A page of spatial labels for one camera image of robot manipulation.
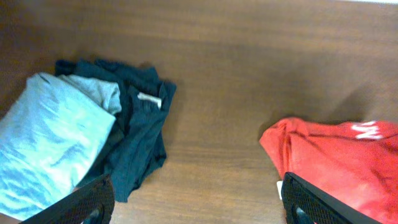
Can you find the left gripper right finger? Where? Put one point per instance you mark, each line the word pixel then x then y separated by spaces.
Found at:
pixel 305 203

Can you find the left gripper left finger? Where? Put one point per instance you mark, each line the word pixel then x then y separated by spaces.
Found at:
pixel 91 204

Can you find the orange FRAM t-shirt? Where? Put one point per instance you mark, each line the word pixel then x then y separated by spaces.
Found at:
pixel 353 162

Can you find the navy folded garment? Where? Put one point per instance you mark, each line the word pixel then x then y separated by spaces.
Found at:
pixel 135 147

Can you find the grey folded shirt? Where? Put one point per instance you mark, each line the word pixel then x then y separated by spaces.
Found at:
pixel 51 137

